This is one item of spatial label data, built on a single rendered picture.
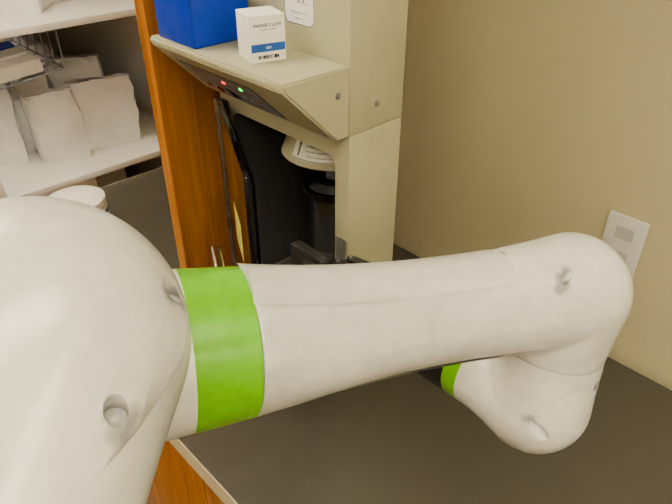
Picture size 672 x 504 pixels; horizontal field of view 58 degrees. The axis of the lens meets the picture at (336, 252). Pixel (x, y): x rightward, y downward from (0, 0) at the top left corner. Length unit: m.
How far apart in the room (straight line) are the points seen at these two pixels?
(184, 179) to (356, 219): 0.38
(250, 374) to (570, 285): 0.28
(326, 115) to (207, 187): 0.45
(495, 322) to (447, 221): 0.91
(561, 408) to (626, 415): 0.57
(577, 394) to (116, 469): 0.46
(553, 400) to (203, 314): 0.35
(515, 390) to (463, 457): 0.44
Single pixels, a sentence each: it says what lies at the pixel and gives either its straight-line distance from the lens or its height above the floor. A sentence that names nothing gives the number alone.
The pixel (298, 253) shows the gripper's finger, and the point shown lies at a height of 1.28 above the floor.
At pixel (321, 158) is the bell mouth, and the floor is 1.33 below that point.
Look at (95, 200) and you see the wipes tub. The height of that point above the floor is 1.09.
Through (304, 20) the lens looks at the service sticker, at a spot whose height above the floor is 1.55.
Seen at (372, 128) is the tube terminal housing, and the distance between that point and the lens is 0.91.
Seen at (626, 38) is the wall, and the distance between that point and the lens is 1.10.
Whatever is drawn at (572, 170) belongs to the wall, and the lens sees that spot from 1.19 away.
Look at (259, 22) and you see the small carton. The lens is 0.85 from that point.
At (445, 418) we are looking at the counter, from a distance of 1.09.
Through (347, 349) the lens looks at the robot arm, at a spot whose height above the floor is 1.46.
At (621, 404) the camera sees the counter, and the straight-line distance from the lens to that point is 1.21.
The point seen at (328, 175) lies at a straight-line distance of 1.10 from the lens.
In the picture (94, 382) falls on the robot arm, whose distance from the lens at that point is 0.23.
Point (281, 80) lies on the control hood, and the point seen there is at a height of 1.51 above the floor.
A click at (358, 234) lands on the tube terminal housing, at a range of 0.97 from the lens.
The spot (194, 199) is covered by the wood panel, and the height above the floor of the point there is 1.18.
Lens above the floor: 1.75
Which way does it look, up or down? 34 degrees down
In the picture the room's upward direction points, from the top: straight up
